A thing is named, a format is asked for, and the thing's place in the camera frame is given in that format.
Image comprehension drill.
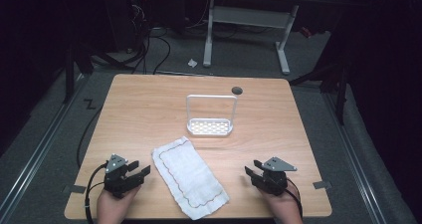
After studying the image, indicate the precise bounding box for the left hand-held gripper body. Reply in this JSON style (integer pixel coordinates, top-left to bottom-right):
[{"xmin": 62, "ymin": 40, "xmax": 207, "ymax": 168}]
[{"xmin": 103, "ymin": 153, "xmax": 145, "ymax": 199}]

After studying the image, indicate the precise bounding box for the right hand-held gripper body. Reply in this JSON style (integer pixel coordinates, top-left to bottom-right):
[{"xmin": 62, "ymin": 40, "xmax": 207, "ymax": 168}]
[{"xmin": 253, "ymin": 156, "xmax": 299, "ymax": 196}]

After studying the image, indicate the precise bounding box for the person's left hand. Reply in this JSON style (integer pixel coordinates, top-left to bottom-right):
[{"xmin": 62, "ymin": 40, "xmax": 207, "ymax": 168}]
[{"xmin": 96, "ymin": 184, "xmax": 141, "ymax": 224}]

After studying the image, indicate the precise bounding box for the grey tape piece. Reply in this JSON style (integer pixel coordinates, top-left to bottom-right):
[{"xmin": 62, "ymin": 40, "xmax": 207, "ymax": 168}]
[
  {"xmin": 312, "ymin": 180, "xmax": 333, "ymax": 190},
  {"xmin": 62, "ymin": 184, "xmax": 87, "ymax": 195}
]

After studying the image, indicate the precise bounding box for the white towel with red stitching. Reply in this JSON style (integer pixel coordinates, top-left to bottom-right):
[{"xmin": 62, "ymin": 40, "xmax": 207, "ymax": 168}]
[{"xmin": 151, "ymin": 135, "xmax": 231, "ymax": 221}]

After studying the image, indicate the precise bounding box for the white towel rack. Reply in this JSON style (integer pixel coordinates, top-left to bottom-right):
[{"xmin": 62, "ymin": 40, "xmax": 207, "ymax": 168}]
[{"xmin": 185, "ymin": 94, "xmax": 239, "ymax": 137}]

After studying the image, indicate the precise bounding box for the black metal stand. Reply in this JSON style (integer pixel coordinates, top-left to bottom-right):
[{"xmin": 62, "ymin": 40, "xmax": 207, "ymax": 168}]
[
  {"xmin": 62, "ymin": 34, "xmax": 96, "ymax": 105},
  {"xmin": 289, "ymin": 41, "xmax": 350, "ymax": 126}
]

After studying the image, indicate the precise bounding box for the white-framed desk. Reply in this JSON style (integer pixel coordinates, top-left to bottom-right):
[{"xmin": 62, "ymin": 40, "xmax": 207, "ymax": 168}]
[{"xmin": 125, "ymin": 0, "xmax": 342, "ymax": 76}]

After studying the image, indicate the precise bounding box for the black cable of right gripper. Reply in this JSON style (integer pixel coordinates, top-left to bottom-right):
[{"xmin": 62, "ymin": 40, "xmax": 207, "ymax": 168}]
[{"xmin": 284, "ymin": 177, "xmax": 304, "ymax": 219}]

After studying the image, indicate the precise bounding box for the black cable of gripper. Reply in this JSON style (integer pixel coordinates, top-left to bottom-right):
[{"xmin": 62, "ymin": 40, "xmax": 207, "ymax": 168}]
[
  {"xmin": 84, "ymin": 162, "xmax": 109, "ymax": 224},
  {"xmin": 284, "ymin": 177, "xmax": 304, "ymax": 219}
]

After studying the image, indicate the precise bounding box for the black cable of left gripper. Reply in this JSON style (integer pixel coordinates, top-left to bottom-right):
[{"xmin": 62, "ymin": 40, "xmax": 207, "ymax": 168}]
[{"xmin": 84, "ymin": 162, "xmax": 109, "ymax": 224}]

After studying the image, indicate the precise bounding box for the black cable on floor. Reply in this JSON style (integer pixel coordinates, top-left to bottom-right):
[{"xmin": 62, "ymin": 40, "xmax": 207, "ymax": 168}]
[{"xmin": 76, "ymin": 106, "xmax": 105, "ymax": 169}]

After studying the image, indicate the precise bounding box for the metal floor rail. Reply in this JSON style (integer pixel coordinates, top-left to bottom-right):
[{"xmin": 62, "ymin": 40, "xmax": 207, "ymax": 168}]
[
  {"xmin": 321, "ymin": 92, "xmax": 388, "ymax": 224},
  {"xmin": 0, "ymin": 74, "xmax": 88, "ymax": 215}
]

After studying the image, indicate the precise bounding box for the bundle of black cables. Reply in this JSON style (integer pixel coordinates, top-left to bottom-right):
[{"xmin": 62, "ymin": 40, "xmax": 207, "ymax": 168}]
[{"xmin": 130, "ymin": 0, "xmax": 172, "ymax": 76}]

